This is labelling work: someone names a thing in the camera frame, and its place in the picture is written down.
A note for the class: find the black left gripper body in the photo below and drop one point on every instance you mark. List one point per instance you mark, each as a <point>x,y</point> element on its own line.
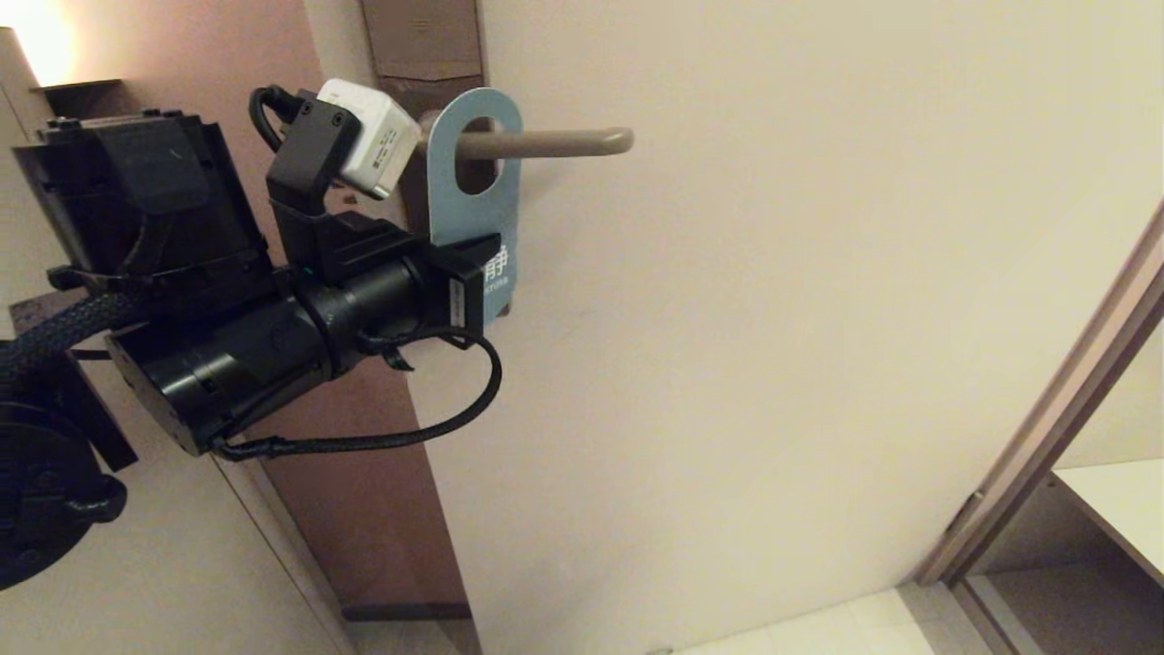
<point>382,305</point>

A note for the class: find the blue and white door hanger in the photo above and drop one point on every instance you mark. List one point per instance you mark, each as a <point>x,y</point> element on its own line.
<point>473,218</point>

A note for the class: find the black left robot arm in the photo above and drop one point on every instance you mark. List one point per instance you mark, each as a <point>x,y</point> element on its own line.
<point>136,200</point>

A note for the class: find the brown door jamb panel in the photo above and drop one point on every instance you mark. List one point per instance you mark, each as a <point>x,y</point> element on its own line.
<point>364,509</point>

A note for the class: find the brown door lock plate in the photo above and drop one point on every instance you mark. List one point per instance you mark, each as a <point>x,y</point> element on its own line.
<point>423,36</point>

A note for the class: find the white door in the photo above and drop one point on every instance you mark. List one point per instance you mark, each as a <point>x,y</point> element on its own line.
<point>773,364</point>

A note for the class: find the white shelf board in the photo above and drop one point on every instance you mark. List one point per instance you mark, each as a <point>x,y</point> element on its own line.
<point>1123,509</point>

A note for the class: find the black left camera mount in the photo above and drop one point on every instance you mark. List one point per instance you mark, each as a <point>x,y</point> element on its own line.
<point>309,155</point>

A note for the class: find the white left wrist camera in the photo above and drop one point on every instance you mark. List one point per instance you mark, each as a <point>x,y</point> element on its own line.
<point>373,136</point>

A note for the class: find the black wall lamp bracket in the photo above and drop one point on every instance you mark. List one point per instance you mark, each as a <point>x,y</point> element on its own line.
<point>86,91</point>

